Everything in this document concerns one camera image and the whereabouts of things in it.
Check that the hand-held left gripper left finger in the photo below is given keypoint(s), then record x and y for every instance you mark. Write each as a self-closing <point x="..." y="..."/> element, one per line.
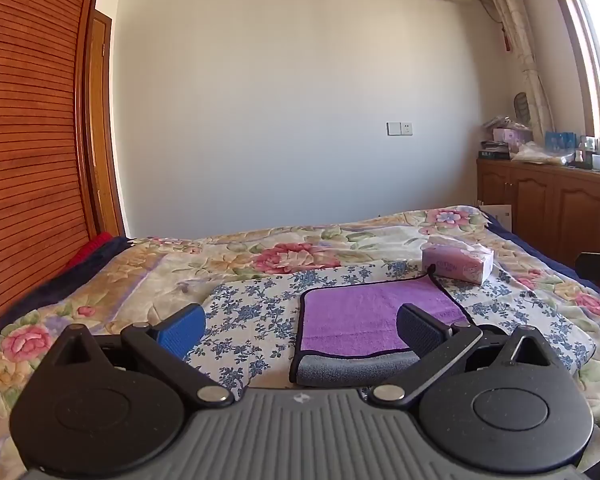
<point x="180" y="331"/>

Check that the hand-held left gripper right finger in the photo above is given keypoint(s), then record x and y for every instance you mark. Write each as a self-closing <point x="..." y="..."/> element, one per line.
<point x="420" y="331"/>

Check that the purple and grey towel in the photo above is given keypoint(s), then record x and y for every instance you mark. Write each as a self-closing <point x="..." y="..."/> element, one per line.
<point x="375" y="317"/>

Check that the pink tissue box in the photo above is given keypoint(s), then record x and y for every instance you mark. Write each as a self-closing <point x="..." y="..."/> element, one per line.
<point x="455" y="262"/>

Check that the blue floral cloth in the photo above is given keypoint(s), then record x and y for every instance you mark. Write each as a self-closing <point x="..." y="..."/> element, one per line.
<point x="260" y="305"/>

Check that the wooden cabinet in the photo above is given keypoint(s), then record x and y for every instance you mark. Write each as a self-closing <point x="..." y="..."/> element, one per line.
<point x="545" y="200"/>

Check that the small white bottle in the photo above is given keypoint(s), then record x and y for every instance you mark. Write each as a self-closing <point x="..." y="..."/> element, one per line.
<point x="581" y="159"/>

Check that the white cardboard box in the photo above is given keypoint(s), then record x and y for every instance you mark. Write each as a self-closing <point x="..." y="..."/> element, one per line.
<point x="497" y="212"/>

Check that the red cloth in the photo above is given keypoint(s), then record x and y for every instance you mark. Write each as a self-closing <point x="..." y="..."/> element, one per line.
<point x="90" y="249"/>

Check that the floral quilt bed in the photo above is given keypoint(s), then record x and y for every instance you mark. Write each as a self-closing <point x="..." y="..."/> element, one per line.
<point x="280" y="250"/>

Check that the clear plastic bag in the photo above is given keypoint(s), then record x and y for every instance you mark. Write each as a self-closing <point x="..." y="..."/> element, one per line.
<point x="540" y="154"/>

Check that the blue boxes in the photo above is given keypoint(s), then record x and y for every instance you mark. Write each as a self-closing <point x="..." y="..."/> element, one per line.
<point x="561" y="141"/>

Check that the dark flat box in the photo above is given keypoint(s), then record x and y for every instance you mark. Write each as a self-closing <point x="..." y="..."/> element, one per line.
<point x="494" y="152"/>

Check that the woven hand fan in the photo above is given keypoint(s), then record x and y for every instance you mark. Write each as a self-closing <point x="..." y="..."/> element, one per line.
<point x="521" y="107"/>

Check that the wooden room door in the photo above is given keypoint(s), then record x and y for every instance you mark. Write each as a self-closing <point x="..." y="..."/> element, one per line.
<point x="102" y="125"/>

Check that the patterned beige curtain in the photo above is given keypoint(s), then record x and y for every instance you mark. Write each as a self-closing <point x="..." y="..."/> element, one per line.
<point x="525" y="50"/>

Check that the window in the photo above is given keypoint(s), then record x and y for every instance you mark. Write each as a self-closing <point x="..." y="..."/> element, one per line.
<point x="595" y="35"/>

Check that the red hanging tassel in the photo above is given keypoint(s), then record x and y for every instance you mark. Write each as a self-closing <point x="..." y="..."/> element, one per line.
<point x="506" y="37"/>

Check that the white wall socket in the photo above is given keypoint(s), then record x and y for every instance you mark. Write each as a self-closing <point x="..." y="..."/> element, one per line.
<point x="400" y="128"/>

